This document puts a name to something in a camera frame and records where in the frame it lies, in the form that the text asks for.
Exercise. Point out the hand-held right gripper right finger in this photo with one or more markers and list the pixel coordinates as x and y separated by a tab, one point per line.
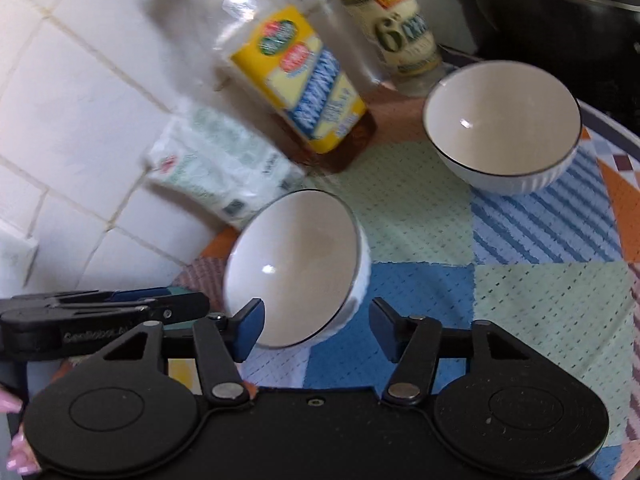
382	330

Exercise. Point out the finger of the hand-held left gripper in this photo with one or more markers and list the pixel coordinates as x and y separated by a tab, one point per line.
140	294
182	307

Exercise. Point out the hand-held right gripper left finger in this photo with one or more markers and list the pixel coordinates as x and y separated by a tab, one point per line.
249	332

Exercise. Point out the white ribbed bowl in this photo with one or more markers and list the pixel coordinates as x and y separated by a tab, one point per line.
500	120
295	260

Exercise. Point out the person's left hand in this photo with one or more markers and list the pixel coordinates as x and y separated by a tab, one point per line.
22	455

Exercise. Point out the white salt bag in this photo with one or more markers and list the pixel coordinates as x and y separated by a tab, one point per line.
220	165

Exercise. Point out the colourful checkered tablecloth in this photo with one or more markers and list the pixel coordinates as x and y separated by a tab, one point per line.
525	285

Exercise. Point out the yellow label oil bottle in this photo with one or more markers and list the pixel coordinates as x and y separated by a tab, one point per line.
300	90

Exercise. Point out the clear vinegar bottle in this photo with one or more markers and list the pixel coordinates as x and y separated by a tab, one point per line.
390	25

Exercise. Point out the black wok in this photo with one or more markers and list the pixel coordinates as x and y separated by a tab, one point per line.
550	10

